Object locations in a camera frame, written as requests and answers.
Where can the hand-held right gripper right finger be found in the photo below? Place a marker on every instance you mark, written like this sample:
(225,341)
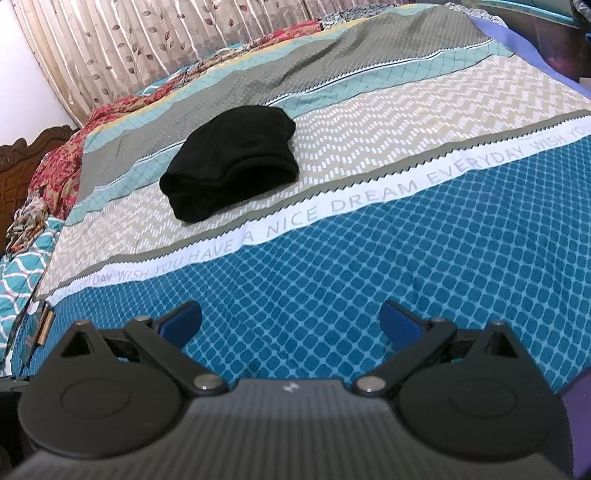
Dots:
(399,323)

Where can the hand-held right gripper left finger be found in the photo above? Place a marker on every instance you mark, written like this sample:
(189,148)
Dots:
(180,323)

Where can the black pants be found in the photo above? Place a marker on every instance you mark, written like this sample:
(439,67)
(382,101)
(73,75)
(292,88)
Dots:
(231,161)

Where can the patterned teal grey bedsheet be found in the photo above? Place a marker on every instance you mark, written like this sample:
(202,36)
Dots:
(346,258)

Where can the black flat case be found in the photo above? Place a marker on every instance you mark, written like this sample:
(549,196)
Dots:
(32,337)

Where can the teal white patterned pillow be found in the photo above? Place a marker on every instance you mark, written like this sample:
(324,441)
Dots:
(18,286)

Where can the red floral blanket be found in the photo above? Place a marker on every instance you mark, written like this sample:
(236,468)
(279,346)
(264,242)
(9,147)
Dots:
(60,161)

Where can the purple mat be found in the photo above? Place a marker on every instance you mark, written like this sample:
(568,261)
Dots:
(579,424)

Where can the carved wooden headboard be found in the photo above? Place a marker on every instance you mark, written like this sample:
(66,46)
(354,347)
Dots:
(18,161)

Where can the beige leaf print curtain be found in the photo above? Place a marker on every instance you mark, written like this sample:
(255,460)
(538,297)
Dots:
(138,41)

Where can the periwinkle blue sheet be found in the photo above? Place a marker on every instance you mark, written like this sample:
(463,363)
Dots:
(531,55)

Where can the clear storage bin teal rim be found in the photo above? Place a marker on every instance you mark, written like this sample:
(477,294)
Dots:
(549,32)

